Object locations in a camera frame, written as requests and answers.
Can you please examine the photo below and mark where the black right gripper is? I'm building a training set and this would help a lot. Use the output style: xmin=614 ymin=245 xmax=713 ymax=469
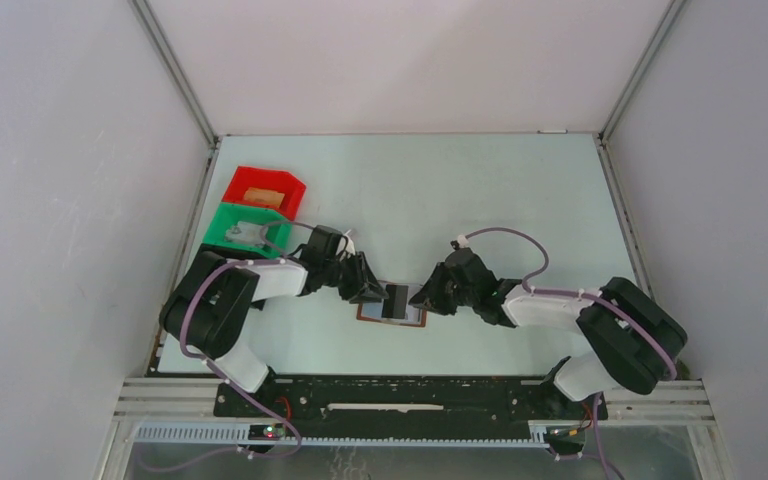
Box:
xmin=409 ymin=262 xmax=477 ymax=317

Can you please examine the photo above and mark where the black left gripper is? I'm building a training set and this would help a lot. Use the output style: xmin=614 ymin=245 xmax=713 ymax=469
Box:
xmin=321 ymin=251 xmax=388 ymax=304

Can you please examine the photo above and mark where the brown leather card holder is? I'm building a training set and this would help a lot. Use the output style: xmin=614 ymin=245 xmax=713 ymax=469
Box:
xmin=356 ymin=282 xmax=427 ymax=328

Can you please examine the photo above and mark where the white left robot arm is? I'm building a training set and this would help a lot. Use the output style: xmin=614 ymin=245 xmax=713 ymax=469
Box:
xmin=159 ymin=225 xmax=388 ymax=417

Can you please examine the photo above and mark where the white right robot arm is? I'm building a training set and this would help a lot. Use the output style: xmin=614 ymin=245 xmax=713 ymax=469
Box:
xmin=409 ymin=238 xmax=688 ymax=418

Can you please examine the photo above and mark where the orange card in red bin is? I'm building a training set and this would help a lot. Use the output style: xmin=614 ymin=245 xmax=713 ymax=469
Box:
xmin=242 ymin=188 xmax=285 ymax=210

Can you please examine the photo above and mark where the clear card in green bin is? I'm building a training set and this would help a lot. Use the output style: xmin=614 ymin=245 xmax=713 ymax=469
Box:
xmin=223 ymin=221 xmax=264 ymax=247

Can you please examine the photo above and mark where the green plastic bin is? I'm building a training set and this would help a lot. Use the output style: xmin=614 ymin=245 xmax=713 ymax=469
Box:
xmin=202 ymin=202 xmax=292 ymax=259

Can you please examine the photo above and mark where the red plastic bin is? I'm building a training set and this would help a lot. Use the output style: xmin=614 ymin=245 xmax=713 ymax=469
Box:
xmin=222 ymin=166 xmax=307 ymax=220

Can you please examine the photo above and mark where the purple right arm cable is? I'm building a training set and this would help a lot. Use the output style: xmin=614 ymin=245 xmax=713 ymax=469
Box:
xmin=456 ymin=227 xmax=679 ymax=480

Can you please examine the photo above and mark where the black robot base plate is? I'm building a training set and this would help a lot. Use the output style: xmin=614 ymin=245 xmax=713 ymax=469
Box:
xmin=252 ymin=375 xmax=608 ymax=441

